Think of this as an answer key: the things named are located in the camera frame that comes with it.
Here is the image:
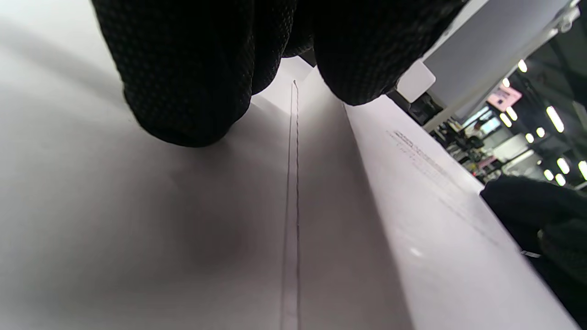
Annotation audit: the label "person's left hand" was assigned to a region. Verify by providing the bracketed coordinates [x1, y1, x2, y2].
[91, 0, 468, 148]

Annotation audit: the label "person's right hand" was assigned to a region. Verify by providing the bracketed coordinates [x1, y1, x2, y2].
[479, 174, 587, 327]

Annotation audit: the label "white book red-lined spine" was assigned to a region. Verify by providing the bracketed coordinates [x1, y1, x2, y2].
[248, 57, 581, 330]

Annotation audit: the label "ceiling light panels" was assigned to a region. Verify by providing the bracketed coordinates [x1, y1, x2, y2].
[500, 60, 587, 186]

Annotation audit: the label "white backdrop board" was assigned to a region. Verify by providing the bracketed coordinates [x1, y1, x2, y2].
[422, 0, 578, 133]

